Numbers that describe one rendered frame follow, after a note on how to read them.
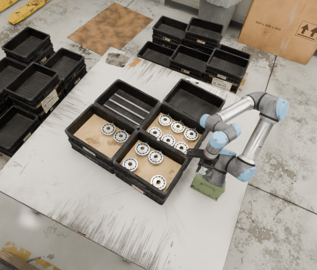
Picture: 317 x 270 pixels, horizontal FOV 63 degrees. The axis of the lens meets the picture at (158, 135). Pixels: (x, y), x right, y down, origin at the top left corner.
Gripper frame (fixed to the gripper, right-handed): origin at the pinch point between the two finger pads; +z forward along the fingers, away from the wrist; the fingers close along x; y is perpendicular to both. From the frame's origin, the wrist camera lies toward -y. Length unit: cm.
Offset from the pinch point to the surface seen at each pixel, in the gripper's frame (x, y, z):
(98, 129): 13, -73, 25
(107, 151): 0, -58, 25
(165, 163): 7.4, -18.6, 22.4
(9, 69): 66, -209, 74
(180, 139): 29.7, -16.0, 21.2
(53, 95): 54, -147, 67
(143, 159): 3.8, -33.6, 23.4
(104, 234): -46, -36, 39
